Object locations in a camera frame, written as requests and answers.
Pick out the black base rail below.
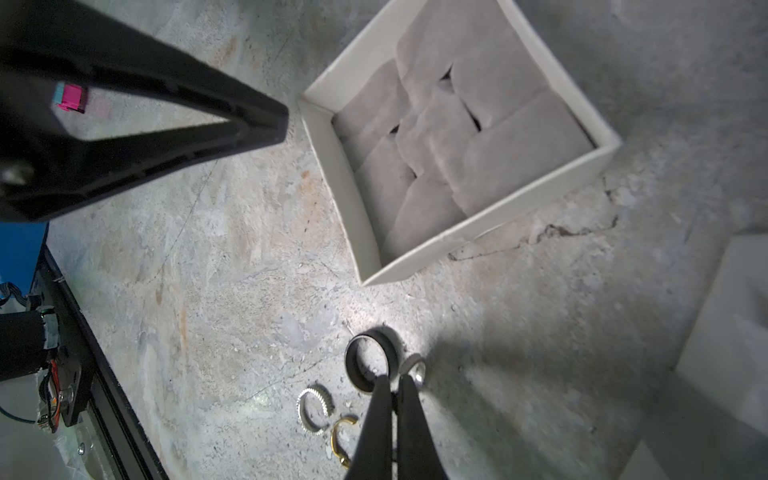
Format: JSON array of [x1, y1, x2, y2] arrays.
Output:
[[33, 246, 168, 479]]

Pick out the blue tape dispenser left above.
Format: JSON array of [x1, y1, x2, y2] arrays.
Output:
[[0, 222, 48, 295]]

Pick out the pink teal small block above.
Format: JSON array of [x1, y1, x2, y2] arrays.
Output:
[[53, 82, 88, 114]]

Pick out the gold ring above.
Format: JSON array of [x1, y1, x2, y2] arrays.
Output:
[[329, 415, 360, 469]]

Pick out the silver studded ring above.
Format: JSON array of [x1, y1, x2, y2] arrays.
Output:
[[296, 385, 335, 434]]

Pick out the silver stone ring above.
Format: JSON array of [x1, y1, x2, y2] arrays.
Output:
[[398, 353, 428, 388]]

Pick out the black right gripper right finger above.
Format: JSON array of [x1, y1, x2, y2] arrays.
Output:
[[396, 375, 448, 480]]

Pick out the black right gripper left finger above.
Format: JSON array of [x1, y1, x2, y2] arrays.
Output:
[[345, 376, 393, 480]]

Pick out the blue black ring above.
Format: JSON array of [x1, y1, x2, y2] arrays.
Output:
[[344, 329, 400, 395]]

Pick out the small white bow gift box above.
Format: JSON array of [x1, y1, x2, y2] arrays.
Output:
[[621, 234, 767, 479]]

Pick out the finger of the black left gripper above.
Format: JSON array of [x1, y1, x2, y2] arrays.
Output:
[[1, 1, 289, 223]]

